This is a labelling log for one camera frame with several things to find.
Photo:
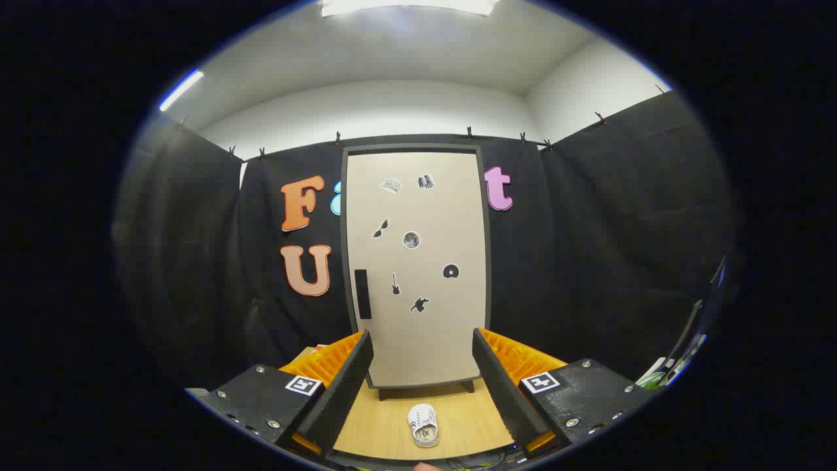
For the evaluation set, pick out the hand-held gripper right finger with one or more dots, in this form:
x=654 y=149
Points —
x=503 y=392

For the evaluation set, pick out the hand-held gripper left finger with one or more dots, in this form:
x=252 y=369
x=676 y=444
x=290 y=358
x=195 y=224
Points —
x=343 y=399

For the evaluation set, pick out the white canvas shoe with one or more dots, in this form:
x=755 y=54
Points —
x=423 y=425

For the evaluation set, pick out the beige shoe cabinet door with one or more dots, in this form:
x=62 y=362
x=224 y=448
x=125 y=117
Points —
x=425 y=340

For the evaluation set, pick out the dark grey shoe cabinet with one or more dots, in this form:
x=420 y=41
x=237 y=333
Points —
x=412 y=147

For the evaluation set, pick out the white green clutter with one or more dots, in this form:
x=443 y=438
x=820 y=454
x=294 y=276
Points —
x=657 y=378

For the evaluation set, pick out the black backdrop cloth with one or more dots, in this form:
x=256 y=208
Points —
x=588 y=261

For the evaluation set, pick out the narrow ceiling light strip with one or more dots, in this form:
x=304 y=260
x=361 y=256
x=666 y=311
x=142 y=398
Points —
x=182 y=89

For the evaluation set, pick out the long ceiling light panel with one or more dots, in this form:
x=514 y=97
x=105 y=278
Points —
x=405 y=6

